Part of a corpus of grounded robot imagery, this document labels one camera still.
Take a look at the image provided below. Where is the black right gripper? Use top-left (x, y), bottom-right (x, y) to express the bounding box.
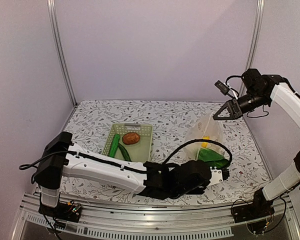
top-left (213, 90), bottom-right (269, 120)

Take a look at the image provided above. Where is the white green bok choy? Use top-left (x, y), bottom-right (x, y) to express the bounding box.
top-left (196, 148), bottom-right (230, 170)

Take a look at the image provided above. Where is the yellow lemon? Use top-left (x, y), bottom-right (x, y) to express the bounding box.
top-left (201, 142), bottom-right (209, 148)

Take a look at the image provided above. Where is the clear zip top bag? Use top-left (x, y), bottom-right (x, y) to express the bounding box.
top-left (183, 112), bottom-right (229, 170)

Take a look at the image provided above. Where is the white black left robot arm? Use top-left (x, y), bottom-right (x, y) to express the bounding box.
top-left (19, 131), bottom-right (212, 217)

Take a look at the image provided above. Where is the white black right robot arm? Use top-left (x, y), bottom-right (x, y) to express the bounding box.
top-left (213, 68), bottom-right (300, 218)

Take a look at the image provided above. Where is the pale green plastic basket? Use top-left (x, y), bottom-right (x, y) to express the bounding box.
top-left (102, 123), bottom-right (153, 163)

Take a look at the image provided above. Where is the dark green cucumber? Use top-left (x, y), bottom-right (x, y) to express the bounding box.
top-left (118, 143), bottom-right (132, 162)

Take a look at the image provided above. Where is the brown potato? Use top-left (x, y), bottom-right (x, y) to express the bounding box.
top-left (122, 132), bottom-right (141, 145)

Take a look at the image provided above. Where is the light green cucumber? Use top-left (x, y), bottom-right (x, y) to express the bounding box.
top-left (108, 134), bottom-right (121, 158)

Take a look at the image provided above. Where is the floral patterned table mat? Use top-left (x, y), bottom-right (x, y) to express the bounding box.
top-left (60, 100), bottom-right (272, 206)

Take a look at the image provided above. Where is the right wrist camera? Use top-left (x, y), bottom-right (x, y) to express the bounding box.
top-left (214, 80), bottom-right (239, 99)

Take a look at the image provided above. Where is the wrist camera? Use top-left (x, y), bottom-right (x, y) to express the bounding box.
top-left (209, 167), bottom-right (230, 186)
top-left (214, 80), bottom-right (239, 99)

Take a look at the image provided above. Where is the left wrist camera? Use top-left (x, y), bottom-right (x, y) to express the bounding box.
top-left (209, 167), bottom-right (230, 186)

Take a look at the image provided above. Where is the aluminium front rail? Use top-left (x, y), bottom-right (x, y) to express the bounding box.
top-left (9, 192), bottom-right (300, 240)

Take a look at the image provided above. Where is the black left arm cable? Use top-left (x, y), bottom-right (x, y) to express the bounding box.
top-left (162, 139), bottom-right (233, 169)

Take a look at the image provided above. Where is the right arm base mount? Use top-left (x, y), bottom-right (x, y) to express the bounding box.
top-left (230, 188), bottom-right (275, 223)

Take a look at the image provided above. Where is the right aluminium frame post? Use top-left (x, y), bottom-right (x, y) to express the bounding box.
top-left (237, 0), bottom-right (265, 96)

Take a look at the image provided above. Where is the aluminium frame post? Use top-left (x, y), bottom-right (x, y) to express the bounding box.
top-left (46, 0), bottom-right (78, 108)
top-left (237, 0), bottom-right (265, 96)

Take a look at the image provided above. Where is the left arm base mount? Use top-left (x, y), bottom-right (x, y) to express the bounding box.
top-left (38, 200), bottom-right (83, 223)

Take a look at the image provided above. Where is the left aluminium frame post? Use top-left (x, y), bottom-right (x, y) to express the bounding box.
top-left (46, 0), bottom-right (78, 108)

